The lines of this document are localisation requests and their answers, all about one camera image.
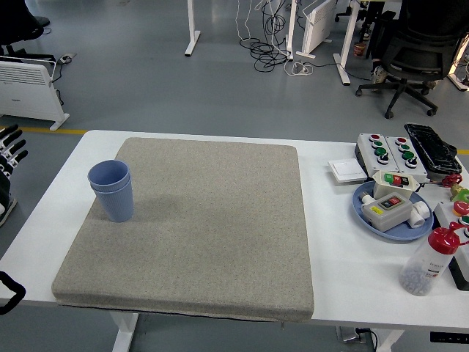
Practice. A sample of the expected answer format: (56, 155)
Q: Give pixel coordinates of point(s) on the grey-brown mat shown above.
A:
(220, 227)

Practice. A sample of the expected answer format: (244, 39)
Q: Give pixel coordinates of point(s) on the blue ribbed plastic cup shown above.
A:
(110, 172)
(117, 205)

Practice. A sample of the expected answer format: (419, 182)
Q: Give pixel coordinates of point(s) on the clear bottle red cap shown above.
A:
(425, 267)

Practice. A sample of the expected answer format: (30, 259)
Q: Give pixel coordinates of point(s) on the seated person's shoe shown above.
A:
(379, 75)

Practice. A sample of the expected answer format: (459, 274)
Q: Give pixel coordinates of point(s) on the black table control panel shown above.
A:
(448, 337)

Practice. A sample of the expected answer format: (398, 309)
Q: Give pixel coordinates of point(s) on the white desk leg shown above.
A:
(346, 47)
(459, 82)
(291, 29)
(191, 25)

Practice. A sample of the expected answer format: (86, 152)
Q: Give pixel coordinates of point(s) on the grey power strip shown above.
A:
(67, 58)

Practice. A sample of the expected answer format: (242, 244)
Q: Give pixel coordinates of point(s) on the grey four-button control box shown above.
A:
(397, 155)
(368, 150)

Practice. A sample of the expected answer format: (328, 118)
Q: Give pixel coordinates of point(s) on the white pipe fitting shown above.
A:
(420, 214)

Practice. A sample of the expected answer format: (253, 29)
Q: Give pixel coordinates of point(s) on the red cup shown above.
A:
(360, 49)

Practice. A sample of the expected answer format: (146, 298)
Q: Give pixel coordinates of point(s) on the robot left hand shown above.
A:
(5, 157)

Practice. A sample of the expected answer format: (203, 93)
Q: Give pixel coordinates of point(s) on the person's grey white shoe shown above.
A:
(9, 213)

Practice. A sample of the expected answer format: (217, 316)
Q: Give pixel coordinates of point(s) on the white wall switch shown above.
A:
(346, 169)

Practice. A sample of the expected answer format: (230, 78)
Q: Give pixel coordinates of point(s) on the white box with mushroom button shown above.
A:
(445, 216)

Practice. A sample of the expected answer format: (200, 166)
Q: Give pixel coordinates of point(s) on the brass valve body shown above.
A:
(458, 190)

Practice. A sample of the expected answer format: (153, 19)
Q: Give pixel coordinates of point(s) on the white table leg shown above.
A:
(390, 341)
(124, 333)

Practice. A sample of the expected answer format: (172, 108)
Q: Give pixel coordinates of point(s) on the red valve handwheel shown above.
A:
(451, 180)

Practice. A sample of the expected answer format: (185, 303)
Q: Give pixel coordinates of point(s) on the beige switch box green red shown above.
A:
(384, 188)

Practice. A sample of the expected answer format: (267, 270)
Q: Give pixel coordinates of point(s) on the grey switch box red black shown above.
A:
(388, 218)

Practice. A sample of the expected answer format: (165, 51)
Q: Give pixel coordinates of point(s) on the blue plate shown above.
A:
(403, 232)

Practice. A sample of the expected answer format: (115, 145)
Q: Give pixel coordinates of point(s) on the black plastic-wrapped object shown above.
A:
(432, 146)

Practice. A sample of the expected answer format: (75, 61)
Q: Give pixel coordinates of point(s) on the black mesh office chair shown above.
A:
(421, 47)

